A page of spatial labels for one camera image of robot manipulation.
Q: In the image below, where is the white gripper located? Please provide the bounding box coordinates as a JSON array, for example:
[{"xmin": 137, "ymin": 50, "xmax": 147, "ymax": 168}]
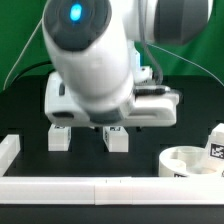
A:
[{"xmin": 45, "ymin": 72, "xmax": 180, "ymax": 127}]

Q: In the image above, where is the white round stool seat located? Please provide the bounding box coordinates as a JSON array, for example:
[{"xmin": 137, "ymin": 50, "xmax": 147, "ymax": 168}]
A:
[{"xmin": 158, "ymin": 146, "xmax": 224, "ymax": 178}]

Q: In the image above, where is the white cable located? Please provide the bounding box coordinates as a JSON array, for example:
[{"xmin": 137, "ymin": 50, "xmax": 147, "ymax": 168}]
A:
[{"xmin": 2, "ymin": 19, "xmax": 46, "ymax": 93}]

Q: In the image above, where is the white U-shaped fence frame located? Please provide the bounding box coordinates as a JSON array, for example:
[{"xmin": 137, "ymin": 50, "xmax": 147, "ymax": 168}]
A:
[{"xmin": 0, "ymin": 135, "xmax": 224, "ymax": 205}]

